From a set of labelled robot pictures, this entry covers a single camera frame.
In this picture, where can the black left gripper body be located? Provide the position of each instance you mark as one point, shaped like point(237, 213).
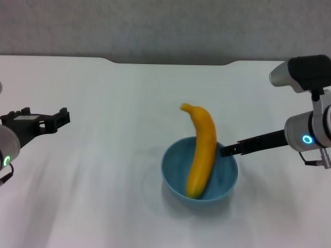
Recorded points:
point(31, 127)

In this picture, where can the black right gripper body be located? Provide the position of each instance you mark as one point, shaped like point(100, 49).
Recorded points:
point(263, 143)

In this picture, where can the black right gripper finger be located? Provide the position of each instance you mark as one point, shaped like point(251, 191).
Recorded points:
point(230, 150)

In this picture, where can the yellow banana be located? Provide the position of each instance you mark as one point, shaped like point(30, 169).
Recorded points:
point(203, 155)

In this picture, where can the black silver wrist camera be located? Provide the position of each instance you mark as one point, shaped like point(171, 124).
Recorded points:
point(0, 87)
point(305, 71)

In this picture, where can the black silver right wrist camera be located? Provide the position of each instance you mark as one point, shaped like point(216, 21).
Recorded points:
point(305, 71)

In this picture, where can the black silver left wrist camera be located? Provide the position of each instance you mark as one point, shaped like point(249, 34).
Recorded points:
point(0, 87)

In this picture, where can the blue bowl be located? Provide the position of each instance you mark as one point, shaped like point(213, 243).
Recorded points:
point(175, 168)

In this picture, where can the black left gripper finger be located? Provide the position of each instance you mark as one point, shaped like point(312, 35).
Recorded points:
point(62, 120)
point(18, 112)

